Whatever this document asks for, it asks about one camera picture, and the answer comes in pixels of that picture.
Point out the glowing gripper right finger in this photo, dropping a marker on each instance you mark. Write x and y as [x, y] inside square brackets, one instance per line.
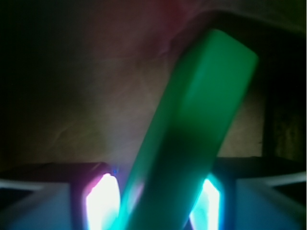
[252, 193]

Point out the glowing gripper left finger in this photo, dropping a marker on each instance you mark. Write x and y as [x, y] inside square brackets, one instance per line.
[59, 196]

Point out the green rectangular block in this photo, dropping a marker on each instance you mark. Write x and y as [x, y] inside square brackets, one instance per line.
[206, 88]

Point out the brown paper bag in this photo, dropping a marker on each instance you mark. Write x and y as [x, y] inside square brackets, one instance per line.
[80, 80]

